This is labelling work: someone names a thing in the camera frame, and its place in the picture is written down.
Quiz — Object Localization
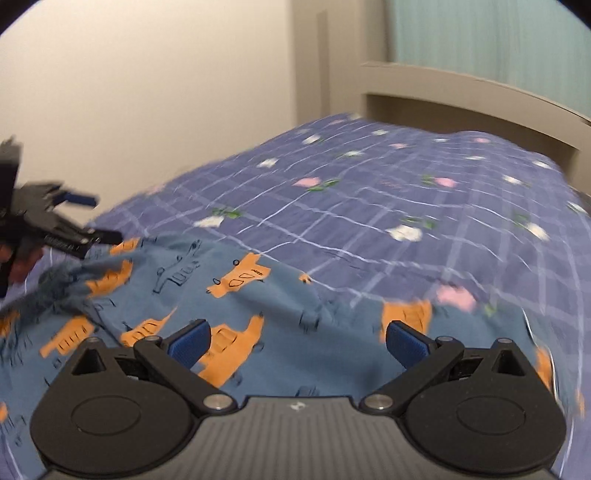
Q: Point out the purple plaid floral bedspread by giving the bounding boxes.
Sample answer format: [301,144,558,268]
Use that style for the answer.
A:
[0,112,591,480]

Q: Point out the left hand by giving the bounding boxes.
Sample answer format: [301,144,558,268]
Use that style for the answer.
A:
[0,244,44,285]

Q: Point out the beige window bench shelf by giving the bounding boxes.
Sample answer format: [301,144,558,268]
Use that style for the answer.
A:
[315,11,591,186]

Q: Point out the blue orange patterned pants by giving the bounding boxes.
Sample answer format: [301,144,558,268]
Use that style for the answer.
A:
[0,232,555,444]

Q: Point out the teal curtain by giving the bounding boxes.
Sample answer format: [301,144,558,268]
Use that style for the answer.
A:
[386,0,590,116]

